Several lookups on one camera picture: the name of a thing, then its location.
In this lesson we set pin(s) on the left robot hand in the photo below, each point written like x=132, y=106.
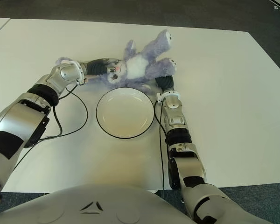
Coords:
x=95, y=67

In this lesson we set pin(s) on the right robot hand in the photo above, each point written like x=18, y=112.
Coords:
x=165, y=82

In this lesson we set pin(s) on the purple plush bunny doll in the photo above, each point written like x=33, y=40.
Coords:
x=137, y=67

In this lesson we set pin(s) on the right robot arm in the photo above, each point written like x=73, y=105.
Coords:
x=175, y=116

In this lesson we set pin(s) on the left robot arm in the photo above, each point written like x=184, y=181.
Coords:
x=21, y=116

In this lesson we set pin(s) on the white plate with black rim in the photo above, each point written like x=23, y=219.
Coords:
x=124, y=114

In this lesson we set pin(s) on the grey robot torso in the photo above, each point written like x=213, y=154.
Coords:
x=91, y=210

